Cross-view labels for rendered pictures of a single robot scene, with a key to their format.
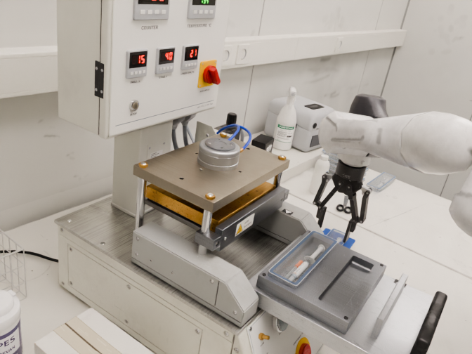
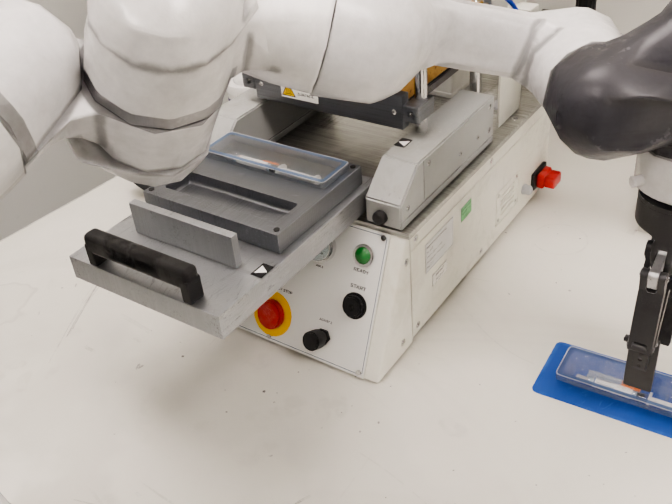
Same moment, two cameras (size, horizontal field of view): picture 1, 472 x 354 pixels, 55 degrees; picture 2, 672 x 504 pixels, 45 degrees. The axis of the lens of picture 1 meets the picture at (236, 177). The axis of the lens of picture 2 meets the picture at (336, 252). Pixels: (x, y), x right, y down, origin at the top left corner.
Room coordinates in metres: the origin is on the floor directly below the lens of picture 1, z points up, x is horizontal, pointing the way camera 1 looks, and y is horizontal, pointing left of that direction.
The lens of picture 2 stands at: (0.87, -1.00, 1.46)
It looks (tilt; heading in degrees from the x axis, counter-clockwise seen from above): 35 degrees down; 98
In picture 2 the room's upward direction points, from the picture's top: 6 degrees counter-clockwise
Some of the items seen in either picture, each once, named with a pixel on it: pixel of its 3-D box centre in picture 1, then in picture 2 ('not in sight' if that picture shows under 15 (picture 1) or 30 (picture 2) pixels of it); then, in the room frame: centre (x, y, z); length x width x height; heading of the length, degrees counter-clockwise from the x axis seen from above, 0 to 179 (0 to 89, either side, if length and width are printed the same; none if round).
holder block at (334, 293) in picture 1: (324, 274); (253, 187); (0.67, -0.19, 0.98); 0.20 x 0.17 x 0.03; 150
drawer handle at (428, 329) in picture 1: (430, 323); (141, 264); (0.58, -0.35, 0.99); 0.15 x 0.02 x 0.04; 150
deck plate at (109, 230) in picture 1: (193, 234); (383, 127); (0.82, 0.07, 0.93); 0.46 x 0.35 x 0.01; 60
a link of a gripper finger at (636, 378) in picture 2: (348, 230); (641, 362); (1.10, -0.33, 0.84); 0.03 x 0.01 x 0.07; 153
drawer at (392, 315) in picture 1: (347, 292); (229, 214); (0.65, -0.23, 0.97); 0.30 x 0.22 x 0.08; 60
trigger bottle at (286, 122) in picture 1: (286, 119); not in sight; (1.76, -0.16, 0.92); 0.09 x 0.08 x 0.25; 1
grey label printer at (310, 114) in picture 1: (301, 121); not in sight; (1.88, -0.24, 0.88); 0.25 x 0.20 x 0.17; 50
